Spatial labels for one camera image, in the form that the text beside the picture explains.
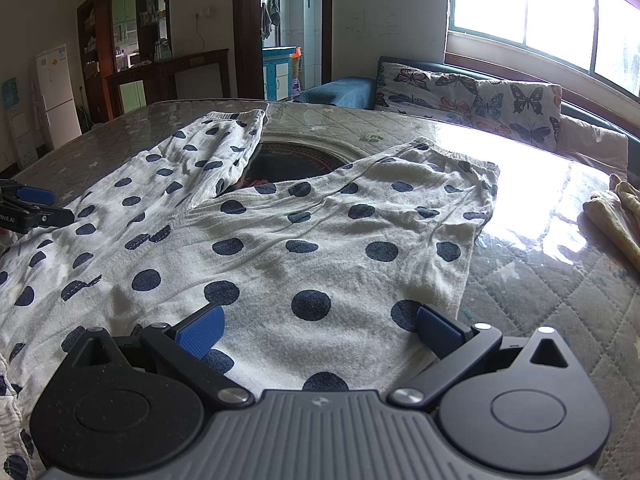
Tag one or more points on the light blue cabinet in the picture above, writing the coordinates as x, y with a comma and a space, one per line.
277, 72

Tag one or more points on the yellow crumpled cloth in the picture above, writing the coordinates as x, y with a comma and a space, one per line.
615, 215

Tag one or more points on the blue sofa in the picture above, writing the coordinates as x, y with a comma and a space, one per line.
340, 91

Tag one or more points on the beige cushion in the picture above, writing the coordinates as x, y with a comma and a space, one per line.
595, 142

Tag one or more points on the hanging grey towel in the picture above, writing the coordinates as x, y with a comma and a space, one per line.
270, 17

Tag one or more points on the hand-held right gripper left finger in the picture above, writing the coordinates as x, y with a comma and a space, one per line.
202, 334

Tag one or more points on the dark wooden sideboard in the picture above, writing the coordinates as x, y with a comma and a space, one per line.
170, 67

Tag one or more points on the white blue polka dot pants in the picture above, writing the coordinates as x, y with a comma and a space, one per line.
300, 240

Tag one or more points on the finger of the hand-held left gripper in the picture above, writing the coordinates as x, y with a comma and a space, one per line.
31, 193

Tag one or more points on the dark wooden door frame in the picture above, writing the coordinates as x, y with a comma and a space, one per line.
247, 30

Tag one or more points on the white refrigerator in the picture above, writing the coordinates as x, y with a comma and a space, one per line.
57, 95

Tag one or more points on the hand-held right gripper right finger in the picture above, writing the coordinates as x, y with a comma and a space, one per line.
439, 334

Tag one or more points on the grey quilted table cover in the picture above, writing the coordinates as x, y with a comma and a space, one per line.
550, 285

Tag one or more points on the dark wooden shelf cabinet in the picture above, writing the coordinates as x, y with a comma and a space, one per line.
102, 35

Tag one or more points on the butterfly print cushion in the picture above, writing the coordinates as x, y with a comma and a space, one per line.
425, 92
525, 110

